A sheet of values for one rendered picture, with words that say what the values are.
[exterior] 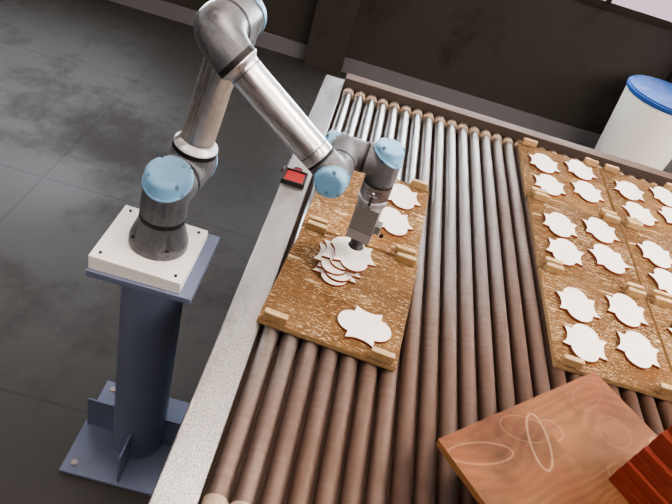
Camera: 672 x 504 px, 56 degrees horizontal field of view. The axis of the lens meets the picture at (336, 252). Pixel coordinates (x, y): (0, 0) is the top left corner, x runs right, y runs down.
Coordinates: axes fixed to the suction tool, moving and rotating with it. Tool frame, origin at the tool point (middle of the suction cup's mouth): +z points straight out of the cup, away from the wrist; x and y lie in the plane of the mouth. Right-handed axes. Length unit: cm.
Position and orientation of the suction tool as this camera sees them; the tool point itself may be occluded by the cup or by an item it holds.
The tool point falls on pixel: (356, 245)
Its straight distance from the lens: 170.5
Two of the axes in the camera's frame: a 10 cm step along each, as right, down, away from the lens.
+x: -9.2, -3.8, 0.8
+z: -2.5, 7.5, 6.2
